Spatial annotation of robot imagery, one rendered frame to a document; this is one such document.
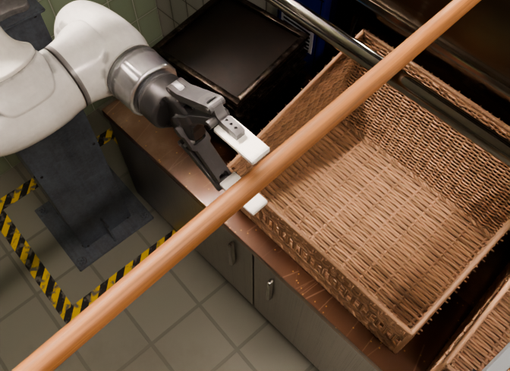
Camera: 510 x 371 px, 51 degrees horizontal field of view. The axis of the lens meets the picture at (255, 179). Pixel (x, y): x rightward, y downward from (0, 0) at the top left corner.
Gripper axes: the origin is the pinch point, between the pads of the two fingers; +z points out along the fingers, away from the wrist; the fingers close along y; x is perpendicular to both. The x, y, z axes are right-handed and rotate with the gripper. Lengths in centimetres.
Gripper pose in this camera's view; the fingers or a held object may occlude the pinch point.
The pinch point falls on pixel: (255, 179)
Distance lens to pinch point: 70.6
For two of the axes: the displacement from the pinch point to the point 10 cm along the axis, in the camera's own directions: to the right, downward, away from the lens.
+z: 7.0, 6.2, -3.6
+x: -7.2, 6.0, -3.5
